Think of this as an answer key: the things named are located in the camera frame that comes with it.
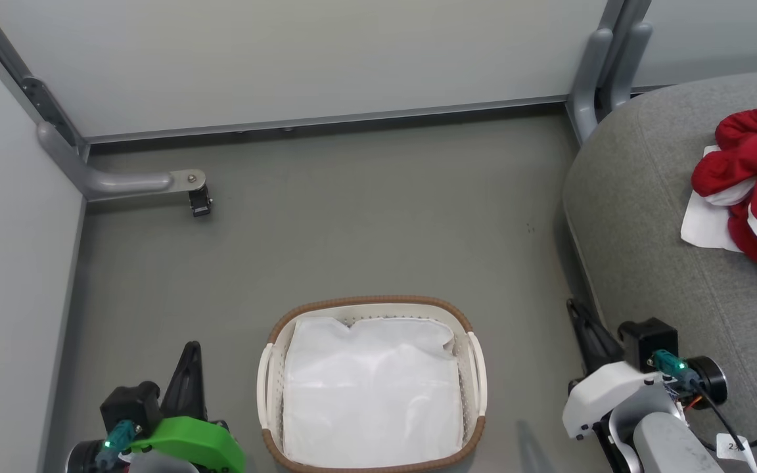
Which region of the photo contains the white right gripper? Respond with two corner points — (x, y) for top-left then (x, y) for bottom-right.
(562, 299), (672, 439)

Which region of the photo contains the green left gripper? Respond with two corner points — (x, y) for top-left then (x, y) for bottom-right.
(130, 342), (246, 473)

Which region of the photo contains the white cloth piece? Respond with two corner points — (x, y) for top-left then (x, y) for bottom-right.
(681, 146), (757, 291)

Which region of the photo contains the grey fabric sofa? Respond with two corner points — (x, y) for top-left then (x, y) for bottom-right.
(562, 70), (757, 473)

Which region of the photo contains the white laundry basket brown rim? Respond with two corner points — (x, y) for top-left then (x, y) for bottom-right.
(257, 296), (488, 473)

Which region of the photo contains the white paper label tag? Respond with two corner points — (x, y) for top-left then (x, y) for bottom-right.
(716, 434), (757, 473)

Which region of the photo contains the white cloth in basket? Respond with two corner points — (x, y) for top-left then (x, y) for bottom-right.
(282, 317), (465, 468)

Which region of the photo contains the long grey partition foot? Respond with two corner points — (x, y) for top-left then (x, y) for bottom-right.
(37, 122), (207, 201)

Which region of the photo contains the right teal cable connector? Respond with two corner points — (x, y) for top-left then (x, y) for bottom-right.
(651, 350), (701, 388)

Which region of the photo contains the teal cable connector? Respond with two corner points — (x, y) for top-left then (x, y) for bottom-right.
(96, 420), (139, 468)
(651, 350), (701, 388)

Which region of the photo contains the left teal cable connector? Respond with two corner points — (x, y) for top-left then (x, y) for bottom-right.
(96, 420), (139, 468)

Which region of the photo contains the thin black cable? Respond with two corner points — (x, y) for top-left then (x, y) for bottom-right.
(699, 384), (757, 473)

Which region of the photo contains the grey partition bottom rail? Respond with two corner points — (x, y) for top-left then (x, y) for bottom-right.
(86, 97), (570, 144)

